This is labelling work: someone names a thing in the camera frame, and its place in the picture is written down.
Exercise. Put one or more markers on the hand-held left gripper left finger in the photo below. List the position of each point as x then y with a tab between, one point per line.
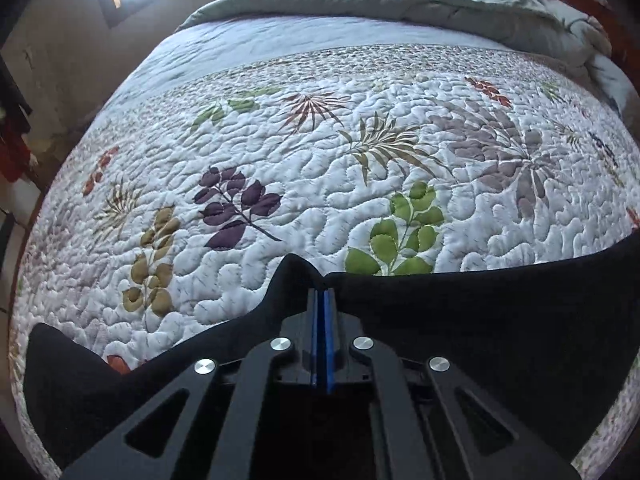
314	332

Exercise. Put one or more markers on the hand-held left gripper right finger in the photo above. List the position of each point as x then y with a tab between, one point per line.
328	340

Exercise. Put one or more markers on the black pants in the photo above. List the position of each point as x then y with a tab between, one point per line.
475	335

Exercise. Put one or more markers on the floral quilted bedspread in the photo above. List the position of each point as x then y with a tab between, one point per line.
300	160

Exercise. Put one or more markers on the red hanging garment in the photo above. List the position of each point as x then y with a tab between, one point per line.
14	150

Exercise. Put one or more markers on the grey comforter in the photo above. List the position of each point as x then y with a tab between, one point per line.
475	10

